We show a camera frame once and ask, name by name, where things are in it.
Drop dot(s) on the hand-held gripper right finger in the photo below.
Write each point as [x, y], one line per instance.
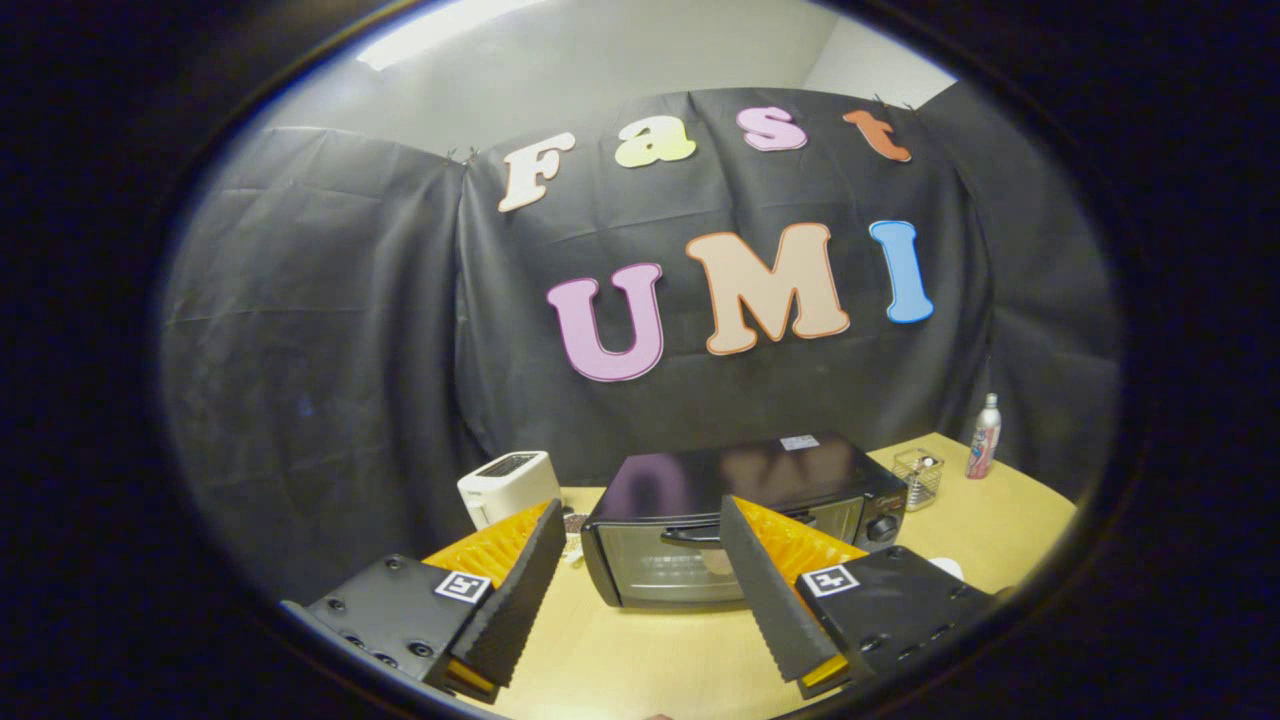
[765, 600]

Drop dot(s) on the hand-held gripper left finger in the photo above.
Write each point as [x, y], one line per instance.
[515, 600]

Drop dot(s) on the black toaster oven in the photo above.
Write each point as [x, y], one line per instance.
[700, 475]

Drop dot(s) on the white pop-up toaster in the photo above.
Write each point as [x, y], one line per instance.
[505, 485]

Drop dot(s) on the white plate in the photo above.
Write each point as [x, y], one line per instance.
[945, 568]

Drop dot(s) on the clear pen holder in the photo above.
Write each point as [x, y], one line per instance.
[918, 485]

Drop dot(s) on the pink and white spray bottle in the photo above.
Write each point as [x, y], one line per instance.
[983, 445]

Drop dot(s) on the black backdrop cloth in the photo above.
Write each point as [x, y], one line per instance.
[330, 330]

